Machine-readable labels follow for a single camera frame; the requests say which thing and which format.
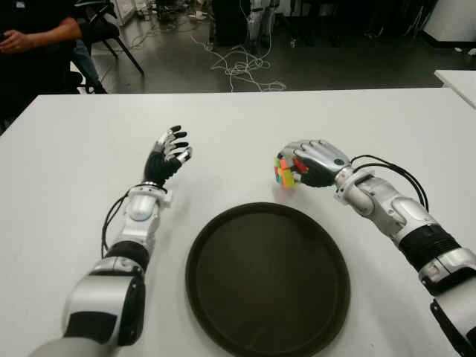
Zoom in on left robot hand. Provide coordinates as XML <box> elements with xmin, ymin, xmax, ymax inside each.
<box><xmin>144</xmin><ymin>125</ymin><xmax>193</xmax><ymax>189</ymax></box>

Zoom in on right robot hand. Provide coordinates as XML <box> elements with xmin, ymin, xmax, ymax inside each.
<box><xmin>277</xmin><ymin>139</ymin><xmax>354</xmax><ymax>189</ymax></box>

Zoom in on multicoloured Rubik's cube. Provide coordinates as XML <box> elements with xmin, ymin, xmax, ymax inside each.
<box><xmin>273</xmin><ymin>155</ymin><xmax>303</xmax><ymax>190</ymax></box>

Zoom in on dark brown round plate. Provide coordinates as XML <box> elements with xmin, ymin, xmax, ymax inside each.
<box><xmin>184</xmin><ymin>202</ymin><xmax>351</xmax><ymax>357</ymax></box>

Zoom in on black chair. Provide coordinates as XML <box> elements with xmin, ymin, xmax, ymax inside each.
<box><xmin>74</xmin><ymin>0</ymin><xmax>146</xmax><ymax>77</ymax></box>

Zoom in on white humanoid robot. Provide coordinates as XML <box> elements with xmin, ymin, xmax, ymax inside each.
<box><xmin>247</xmin><ymin>0</ymin><xmax>278</xmax><ymax>55</ymax></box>

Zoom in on seated person in black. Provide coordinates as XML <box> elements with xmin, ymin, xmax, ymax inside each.
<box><xmin>0</xmin><ymin>0</ymin><xmax>109</xmax><ymax>127</ymax></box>

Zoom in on white display cabinet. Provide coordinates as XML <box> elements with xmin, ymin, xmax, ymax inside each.
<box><xmin>111</xmin><ymin>0</ymin><xmax>137</xmax><ymax>27</ymax></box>

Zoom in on black cabinet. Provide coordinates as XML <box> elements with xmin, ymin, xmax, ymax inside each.
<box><xmin>211</xmin><ymin>0</ymin><xmax>249</xmax><ymax>48</ymax></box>

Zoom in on white side table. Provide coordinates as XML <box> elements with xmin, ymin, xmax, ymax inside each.
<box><xmin>434</xmin><ymin>69</ymin><xmax>476</xmax><ymax>109</ymax></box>

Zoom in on left arm black cables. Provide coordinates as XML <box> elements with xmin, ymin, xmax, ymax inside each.
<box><xmin>100</xmin><ymin>189</ymin><xmax>131</xmax><ymax>256</ymax></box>

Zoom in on arm black cables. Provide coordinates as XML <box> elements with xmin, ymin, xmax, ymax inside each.
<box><xmin>100</xmin><ymin>189</ymin><xmax>131</xmax><ymax>256</ymax></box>
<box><xmin>350</xmin><ymin>154</ymin><xmax>429</xmax><ymax>213</ymax></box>

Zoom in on right arm black cables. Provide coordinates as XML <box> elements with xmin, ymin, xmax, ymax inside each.
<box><xmin>350</xmin><ymin>154</ymin><xmax>429</xmax><ymax>213</ymax></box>

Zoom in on white floor cable tangle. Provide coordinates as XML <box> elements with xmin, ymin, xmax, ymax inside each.
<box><xmin>191</xmin><ymin>35</ymin><xmax>287</xmax><ymax>94</ymax></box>

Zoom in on grey floor cables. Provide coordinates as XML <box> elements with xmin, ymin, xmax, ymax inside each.
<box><xmin>128</xmin><ymin>7</ymin><xmax>213</xmax><ymax>51</ymax></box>

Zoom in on white wall cabinet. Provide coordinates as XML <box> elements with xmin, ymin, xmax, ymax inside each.
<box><xmin>423</xmin><ymin>0</ymin><xmax>476</xmax><ymax>42</ymax></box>

